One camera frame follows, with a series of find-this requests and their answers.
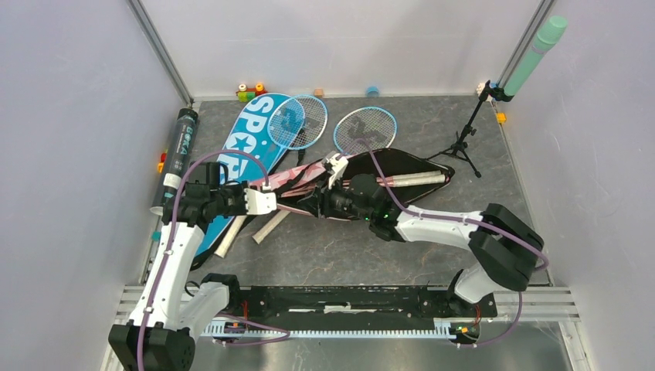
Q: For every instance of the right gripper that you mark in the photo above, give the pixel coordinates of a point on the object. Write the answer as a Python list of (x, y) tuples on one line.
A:
[(314, 206)]

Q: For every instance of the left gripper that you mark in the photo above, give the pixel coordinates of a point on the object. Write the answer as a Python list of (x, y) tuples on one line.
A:
[(239, 188)]

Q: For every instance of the pink racket cover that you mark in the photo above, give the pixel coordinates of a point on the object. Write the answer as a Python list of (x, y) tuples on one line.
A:
[(361, 178)]

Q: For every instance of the black shuttlecock tube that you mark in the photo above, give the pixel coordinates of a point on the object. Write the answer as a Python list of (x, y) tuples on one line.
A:
[(177, 158)]

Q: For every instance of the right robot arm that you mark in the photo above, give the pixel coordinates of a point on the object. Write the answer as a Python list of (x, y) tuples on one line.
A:
[(507, 250)]

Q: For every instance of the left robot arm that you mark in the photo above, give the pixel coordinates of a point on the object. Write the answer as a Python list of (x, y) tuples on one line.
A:
[(161, 332)]

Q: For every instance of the blue badminton racket right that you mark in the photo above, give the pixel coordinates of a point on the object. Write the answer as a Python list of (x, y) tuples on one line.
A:
[(366, 127)]

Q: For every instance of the blue badminton racket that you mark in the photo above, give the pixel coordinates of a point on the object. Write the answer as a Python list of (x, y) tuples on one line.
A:
[(267, 127), (366, 127)]

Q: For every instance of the blue badminton racket left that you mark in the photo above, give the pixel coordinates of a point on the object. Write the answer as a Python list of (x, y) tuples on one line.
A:
[(267, 127)]

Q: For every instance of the toy blocks at left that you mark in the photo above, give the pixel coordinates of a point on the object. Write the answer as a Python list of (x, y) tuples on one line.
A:
[(161, 162)]

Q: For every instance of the toy blocks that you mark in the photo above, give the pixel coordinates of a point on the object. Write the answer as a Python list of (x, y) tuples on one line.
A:
[(161, 162), (245, 94)]

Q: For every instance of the toy blocks at back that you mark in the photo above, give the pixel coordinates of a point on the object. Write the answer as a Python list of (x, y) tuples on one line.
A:
[(245, 94)]

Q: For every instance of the black mini tripod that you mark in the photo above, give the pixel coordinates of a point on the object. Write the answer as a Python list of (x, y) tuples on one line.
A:
[(458, 149)]

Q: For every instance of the green foam tube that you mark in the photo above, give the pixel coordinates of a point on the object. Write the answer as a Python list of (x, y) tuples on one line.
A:
[(545, 39)]

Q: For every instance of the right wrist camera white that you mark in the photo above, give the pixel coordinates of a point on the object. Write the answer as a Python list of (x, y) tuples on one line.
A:
[(335, 164)]

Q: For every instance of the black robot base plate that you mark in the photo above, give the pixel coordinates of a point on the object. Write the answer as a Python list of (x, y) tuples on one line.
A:
[(336, 308)]

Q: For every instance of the white slotted cable duct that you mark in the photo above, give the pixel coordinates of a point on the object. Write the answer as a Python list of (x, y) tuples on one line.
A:
[(218, 329)]

